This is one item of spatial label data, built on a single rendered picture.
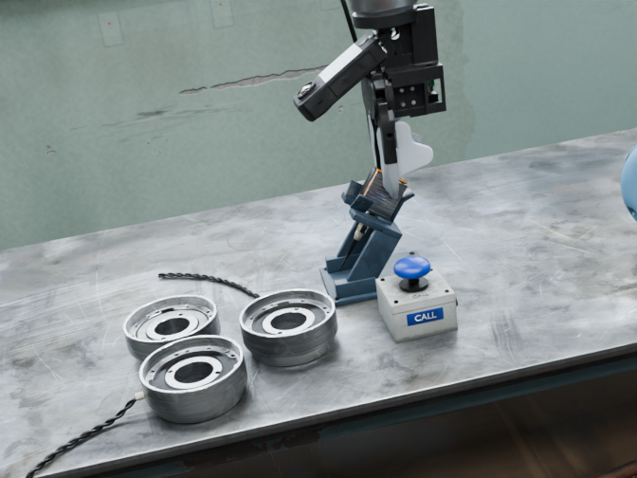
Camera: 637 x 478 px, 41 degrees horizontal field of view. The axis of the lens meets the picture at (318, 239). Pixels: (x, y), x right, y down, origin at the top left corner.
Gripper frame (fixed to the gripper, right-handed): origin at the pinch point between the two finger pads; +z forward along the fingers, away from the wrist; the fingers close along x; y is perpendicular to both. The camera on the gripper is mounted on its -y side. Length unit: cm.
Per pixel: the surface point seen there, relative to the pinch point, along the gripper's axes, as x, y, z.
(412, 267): -13.3, -0.4, 4.8
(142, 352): -12.0, -30.3, 9.3
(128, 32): 148, -40, -1
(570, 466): -11.1, 17.3, 37.2
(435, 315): -15.4, 1.1, 9.8
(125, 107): 147, -45, 19
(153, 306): -3.4, -29.3, 8.4
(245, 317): -9.9, -18.9, 8.6
